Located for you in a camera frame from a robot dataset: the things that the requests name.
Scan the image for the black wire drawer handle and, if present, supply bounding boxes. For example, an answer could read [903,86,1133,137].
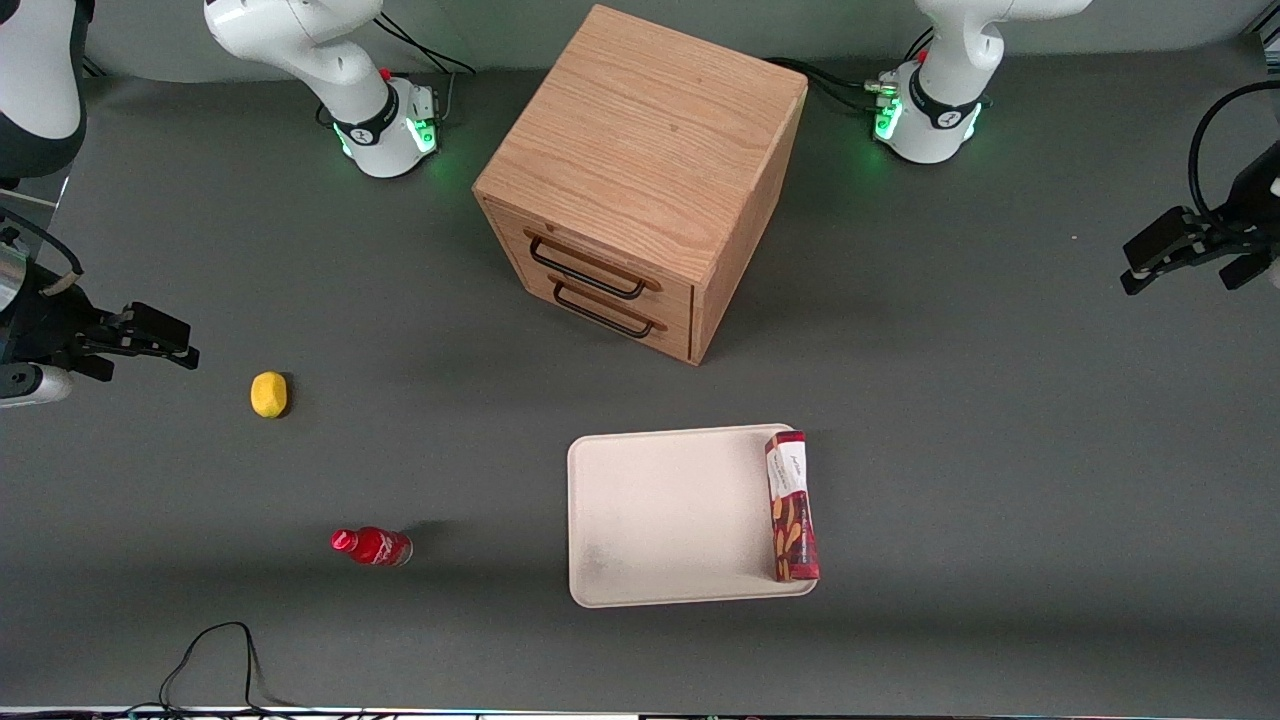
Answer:
[549,274,668,339]
[526,230,663,301]

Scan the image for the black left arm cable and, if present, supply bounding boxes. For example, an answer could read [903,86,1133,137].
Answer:
[1187,80,1280,219]

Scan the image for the black right base cables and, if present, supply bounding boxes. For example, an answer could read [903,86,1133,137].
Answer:
[372,12,479,126]

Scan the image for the yellow lemon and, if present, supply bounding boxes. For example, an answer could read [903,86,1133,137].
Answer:
[249,371,290,419]

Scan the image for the thin black floor cable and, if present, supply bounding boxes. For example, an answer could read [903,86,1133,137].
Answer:
[128,621,331,717]

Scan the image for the red cookie box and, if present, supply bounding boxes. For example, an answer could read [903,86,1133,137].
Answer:
[764,430,822,584]

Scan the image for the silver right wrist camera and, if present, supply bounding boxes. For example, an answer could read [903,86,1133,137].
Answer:
[0,362,75,410]

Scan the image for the red soda bottle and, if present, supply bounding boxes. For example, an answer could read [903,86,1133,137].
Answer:
[329,527,414,568]

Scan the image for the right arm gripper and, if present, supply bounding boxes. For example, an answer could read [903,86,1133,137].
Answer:
[0,285,201,386]

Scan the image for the black base cables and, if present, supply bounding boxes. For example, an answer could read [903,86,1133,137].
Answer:
[372,12,479,126]
[765,28,936,113]

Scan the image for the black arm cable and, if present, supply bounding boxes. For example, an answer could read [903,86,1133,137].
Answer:
[0,205,84,298]
[1187,80,1280,219]

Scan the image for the wooden drawer cabinet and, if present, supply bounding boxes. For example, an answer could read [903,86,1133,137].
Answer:
[472,4,809,367]

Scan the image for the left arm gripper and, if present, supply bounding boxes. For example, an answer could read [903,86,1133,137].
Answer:
[1119,140,1280,297]

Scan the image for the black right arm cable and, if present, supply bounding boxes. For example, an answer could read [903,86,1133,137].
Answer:
[0,205,84,298]

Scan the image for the beige plastic tray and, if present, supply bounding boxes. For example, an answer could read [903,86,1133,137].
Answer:
[566,423,820,609]

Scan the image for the black left base cables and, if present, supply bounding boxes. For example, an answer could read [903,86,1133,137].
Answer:
[765,28,936,113]

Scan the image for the wooden drawer front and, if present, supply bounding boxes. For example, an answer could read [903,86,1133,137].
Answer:
[484,198,697,326]
[508,270,694,363]

